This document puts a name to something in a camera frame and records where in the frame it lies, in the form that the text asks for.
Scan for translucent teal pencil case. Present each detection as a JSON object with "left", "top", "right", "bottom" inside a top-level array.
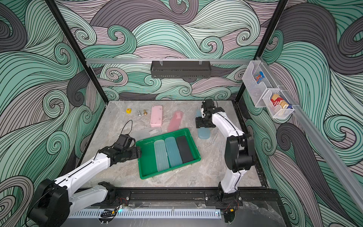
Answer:
[{"left": 195, "top": 109, "right": 210, "bottom": 140}]

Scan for green plastic storage tray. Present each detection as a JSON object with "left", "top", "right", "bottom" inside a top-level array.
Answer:
[{"left": 136, "top": 128, "right": 201, "bottom": 180}]

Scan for clear frosted pencil case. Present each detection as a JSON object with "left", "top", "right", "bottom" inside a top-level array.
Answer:
[{"left": 154, "top": 140, "right": 169, "bottom": 172}]

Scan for black pencil case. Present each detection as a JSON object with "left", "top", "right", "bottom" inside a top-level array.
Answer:
[{"left": 176, "top": 136, "right": 194, "bottom": 164}]

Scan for light teal pencil case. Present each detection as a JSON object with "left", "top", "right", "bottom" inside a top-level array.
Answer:
[{"left": 164, "top": 137, "right": 182, "bottom": 167}]

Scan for pink opaque pencil case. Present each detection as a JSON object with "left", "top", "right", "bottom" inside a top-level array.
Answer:
[{"left": 150, "top": 105, "right": 163, "bottom": 127}]

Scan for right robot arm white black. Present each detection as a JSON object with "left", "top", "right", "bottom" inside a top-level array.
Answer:
[{"left": 196, "top": 102, "right": 255, "bottom": 201}]

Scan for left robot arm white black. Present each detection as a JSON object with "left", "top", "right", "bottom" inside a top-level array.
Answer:
[{"left": 26, "top": 146, "right": 141, "bottom": 227}]

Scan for clear flat pencil case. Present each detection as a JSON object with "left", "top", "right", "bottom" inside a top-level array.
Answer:
[{"left": 130, "top": 127, "right": 162, "bottom": 141}]

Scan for translucent pink pencil case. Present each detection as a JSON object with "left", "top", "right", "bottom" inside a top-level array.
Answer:
[{"left": 167, "top": 111, "right": 183, "bottom": 132}]

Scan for blue red small packet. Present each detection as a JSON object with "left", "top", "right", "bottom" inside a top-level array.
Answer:
[{"left": 254, "top": 71, "right": 265, "bottom": 84}]

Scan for red yellow boxes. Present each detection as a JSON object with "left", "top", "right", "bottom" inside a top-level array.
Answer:
[{"left": 270, "top": 93, "right": 293, "bottom": 109}]

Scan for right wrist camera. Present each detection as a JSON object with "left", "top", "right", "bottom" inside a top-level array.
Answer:
[{"left": 201, "top": 99, "right": 215, "bottom": 111}]

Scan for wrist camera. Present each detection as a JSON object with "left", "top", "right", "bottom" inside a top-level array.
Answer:
[
  {"left": 201, "top": 99, "right": 215, "bottom": 111},
  {"left": 113, "top": 134, "right": 135, "bottom": 150}
]

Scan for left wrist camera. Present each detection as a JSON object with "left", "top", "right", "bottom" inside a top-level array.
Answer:
[{"left": 113, "top": 134, "right": 135, "bottom": 150}]

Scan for clear wall bin upper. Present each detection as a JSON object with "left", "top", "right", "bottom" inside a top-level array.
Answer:
[{"left": 242, "top": 61, "right": 273, "bottom": 107}]

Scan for clear wall bin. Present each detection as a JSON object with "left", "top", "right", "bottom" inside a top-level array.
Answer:
[
  {"left": 242, "top": 61, "right": 273, "bottom": 107},
  {"left": 262, "top": 89, "right": 294, "bottom": 120}
]

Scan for aluminium rail back wall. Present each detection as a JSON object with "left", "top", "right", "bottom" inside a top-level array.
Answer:
[{"left": 85, "top": 58, "right": 251, "bottom": 65}]

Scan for aluminium rail wall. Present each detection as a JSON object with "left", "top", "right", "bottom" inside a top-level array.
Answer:
[
  {"left": 85, "top": 58, "right": 251, "bottom": 65},
  {"left": 256, "top": 57, "right": 363, "bottom": 211}
]

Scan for black wall-mounted tray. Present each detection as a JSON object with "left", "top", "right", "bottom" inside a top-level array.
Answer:
[{"left": 150, "top": 61, "right": 212, "bottom": 79}]

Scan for clear wall bin lower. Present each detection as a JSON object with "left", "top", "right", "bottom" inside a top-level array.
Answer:
[{"left": 262, "top": 89, "right": 294, "bottom": 120}]

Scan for white slotted cable duct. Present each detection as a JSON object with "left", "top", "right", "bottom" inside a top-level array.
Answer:
[{"left": 70, "top": 209, "right": 222, "bottom": 220}]

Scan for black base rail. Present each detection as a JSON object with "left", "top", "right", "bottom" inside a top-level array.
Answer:
[{"left": 98, "top": 187, "right": 280, "bottom": 207}]

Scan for aluminium rail right wall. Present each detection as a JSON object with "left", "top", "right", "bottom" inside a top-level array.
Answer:
[{"left": 256, "top": 57, "right": 363, "bottom": 211}]

